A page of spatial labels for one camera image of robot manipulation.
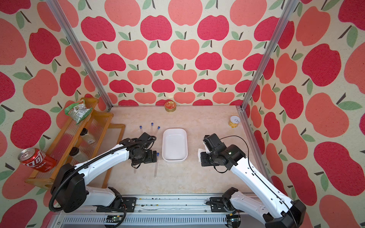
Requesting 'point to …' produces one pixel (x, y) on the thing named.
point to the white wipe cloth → (200, 150)
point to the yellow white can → (234, 121)
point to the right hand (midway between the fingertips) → (204, 162)
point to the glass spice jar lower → (78, 155)
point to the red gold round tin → (170, 106)
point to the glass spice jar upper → (84, 133)
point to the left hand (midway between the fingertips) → (151, 163)
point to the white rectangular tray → (175, 145)
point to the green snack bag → (78, 112)
